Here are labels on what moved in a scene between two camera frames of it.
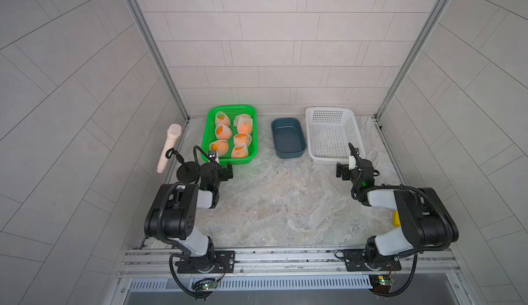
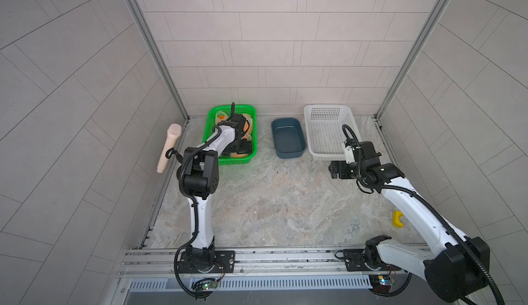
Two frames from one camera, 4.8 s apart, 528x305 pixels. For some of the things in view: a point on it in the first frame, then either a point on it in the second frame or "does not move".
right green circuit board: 382,284 does not move
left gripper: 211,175 -> 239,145
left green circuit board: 210,285 does not move
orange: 239,152 does not move
